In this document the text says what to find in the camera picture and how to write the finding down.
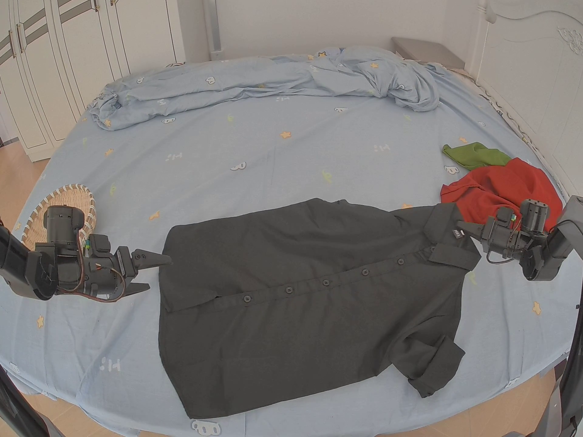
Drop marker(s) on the round woven basket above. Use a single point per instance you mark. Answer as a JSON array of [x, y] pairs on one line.
[[68, 196]]

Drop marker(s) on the pale blue quilt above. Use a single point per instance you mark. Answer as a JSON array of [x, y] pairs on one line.
[[205, 89]]

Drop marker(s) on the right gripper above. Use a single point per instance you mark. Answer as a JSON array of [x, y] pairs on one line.
[[501, 244]]

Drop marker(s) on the green garment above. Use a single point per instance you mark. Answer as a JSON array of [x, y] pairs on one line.
[[478, 155]]

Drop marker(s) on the grey vertical wall duct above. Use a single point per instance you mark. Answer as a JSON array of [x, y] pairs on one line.
[[212, 12]]

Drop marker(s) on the red garment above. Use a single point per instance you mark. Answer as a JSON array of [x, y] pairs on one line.
[[501, 185]]

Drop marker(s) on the white wardrobe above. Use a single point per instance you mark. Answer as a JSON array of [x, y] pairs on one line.
[[82, 62]]

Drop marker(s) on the grey bedside table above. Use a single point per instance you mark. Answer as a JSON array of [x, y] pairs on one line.
[[423, 50]]

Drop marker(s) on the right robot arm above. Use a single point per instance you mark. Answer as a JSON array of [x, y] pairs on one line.
[[555, 253]]

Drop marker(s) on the black shirt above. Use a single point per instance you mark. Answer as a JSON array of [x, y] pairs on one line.
[[296, 312]]

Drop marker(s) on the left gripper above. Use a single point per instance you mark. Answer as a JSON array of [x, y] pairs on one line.
[[107, 276]]

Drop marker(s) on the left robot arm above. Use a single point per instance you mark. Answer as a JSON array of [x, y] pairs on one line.
[[32, 271]]

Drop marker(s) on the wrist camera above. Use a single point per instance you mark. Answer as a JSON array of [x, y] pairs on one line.
[[504, 219], [100, 244]]

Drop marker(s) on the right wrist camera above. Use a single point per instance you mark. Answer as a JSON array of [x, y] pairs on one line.
[[504, 219]]

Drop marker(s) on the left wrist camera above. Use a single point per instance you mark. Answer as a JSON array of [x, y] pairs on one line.
[[100, 244]]

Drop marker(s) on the bed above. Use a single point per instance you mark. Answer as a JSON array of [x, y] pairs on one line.
[[273, 153]]

